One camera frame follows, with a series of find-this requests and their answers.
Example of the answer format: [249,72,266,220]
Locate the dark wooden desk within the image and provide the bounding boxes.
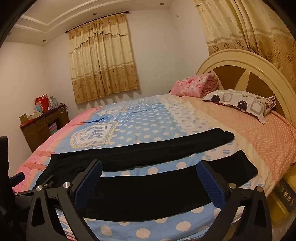
[20,103,70,152]

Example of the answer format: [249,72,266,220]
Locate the yellow bed frame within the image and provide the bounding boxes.
[269,171,296,224]

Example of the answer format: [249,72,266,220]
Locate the polka dot patchwork bedspread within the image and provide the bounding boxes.
[13,94,296,241]

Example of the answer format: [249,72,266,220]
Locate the dark curtain rod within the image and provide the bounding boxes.
[65,11,130,33]

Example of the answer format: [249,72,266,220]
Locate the beige patterned window curtain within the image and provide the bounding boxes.
[68,14,140,105]

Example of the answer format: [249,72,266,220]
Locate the brown cardboard box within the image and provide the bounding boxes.
[19,113,41,125]

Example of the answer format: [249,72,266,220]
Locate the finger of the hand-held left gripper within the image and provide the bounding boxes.
[9,172,25,186]

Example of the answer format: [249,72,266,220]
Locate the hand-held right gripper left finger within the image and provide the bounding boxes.
[26,159,103,241]

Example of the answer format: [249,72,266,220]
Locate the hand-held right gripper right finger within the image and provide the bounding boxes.
[196,160,274,241]

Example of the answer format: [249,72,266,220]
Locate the black pants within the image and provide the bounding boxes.
[35,128,258,222]

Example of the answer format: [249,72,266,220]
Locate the cream and brown headboard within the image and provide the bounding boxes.
[196,49,296,130]

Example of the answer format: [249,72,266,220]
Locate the red gift bag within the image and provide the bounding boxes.
[35,95,49,114]

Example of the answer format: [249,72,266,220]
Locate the patterned white pillow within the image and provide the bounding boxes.
[202,89,277,125]

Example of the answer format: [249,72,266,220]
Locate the pink floral folded blanket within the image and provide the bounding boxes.
[170,73,219,98]

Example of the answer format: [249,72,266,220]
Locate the beige patterned long curtain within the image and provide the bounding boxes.
[193,0,296,77]

